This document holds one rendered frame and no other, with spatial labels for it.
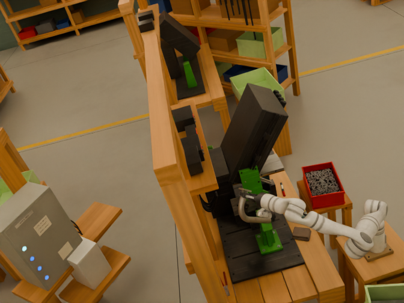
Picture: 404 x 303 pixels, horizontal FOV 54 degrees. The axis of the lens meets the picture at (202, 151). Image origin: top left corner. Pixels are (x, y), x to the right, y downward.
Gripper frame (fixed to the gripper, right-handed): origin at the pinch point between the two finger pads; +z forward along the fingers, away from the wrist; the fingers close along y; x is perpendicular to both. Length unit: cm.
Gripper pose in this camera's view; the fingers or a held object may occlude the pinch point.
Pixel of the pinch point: (244, 195)
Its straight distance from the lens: 197.0
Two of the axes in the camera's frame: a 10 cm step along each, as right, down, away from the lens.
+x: -2.6, 9.6, -0.4
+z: -6.1, -1.3, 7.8
